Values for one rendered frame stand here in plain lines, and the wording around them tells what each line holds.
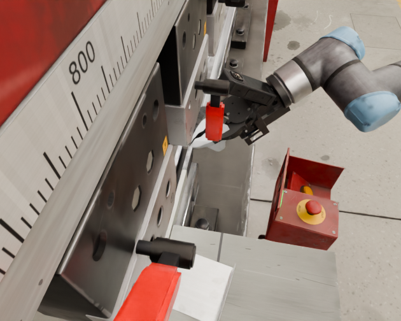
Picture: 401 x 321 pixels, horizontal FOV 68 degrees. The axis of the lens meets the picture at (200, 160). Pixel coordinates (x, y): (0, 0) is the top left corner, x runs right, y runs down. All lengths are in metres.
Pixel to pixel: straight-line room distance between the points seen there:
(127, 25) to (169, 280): 0.14
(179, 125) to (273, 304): 0.29
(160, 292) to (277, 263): 0.35
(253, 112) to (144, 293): 0.46
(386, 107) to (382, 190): 1.49
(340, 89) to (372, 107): 0.06
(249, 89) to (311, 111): 1.79
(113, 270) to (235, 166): 0.58
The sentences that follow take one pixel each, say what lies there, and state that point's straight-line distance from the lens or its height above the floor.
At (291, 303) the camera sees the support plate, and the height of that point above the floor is 1.00.
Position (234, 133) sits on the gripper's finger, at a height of 1.05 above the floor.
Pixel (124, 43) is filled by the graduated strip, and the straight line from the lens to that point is 0.17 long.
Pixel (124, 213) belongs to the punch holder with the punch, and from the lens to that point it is 0.19.
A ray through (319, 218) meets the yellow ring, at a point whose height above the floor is 0.78.
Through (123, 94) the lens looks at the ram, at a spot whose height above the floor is 1.36.
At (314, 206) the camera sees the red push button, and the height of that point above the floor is 0.81.
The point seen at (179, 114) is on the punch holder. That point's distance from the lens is 0.32.
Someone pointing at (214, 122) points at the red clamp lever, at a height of 1.19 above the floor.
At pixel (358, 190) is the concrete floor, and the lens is 1.96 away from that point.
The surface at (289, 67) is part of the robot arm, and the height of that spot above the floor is 1.14.
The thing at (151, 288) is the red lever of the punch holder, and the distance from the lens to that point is 0.17.
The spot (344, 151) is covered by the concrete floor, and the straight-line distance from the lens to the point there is 2.12.
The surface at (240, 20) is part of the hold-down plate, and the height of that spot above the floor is 0.91.
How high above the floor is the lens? 1.46
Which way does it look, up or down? 52 degrees down
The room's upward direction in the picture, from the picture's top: straight up
